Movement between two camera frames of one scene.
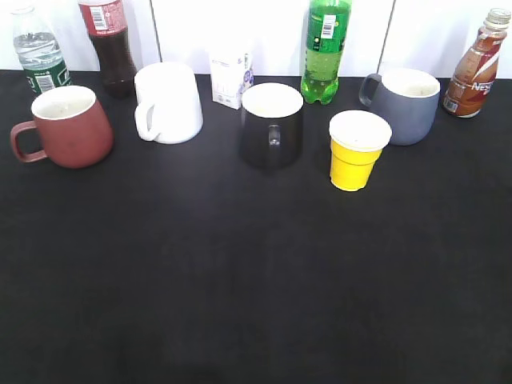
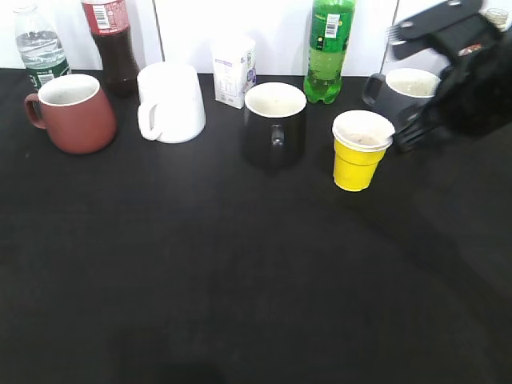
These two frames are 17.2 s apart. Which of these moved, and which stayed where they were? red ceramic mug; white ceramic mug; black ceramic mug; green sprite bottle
Moved: red ceramic mug
Stayed: green sprite bottle; black ceramic mug; white ceramic mug
